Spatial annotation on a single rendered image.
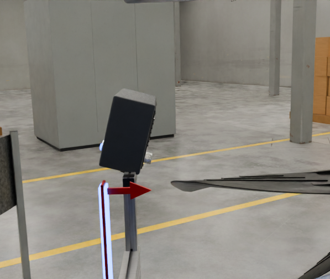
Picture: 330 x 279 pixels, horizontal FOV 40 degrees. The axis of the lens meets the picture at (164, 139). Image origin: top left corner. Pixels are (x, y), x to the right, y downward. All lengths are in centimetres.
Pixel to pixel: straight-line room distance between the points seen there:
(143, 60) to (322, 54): 361
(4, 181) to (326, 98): 728
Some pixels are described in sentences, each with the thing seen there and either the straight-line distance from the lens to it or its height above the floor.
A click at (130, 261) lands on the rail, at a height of 85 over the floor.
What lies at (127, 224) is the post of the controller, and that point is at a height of 93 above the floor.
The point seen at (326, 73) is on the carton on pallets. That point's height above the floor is 92.
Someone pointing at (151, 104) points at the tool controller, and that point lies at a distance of 115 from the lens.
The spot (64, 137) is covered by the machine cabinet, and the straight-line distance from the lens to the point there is 668.
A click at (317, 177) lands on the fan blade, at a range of 62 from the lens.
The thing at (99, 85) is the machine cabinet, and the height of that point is 93.
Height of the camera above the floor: 135
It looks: 11 degrees down
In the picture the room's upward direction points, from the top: 2 degrees counter-clockwise
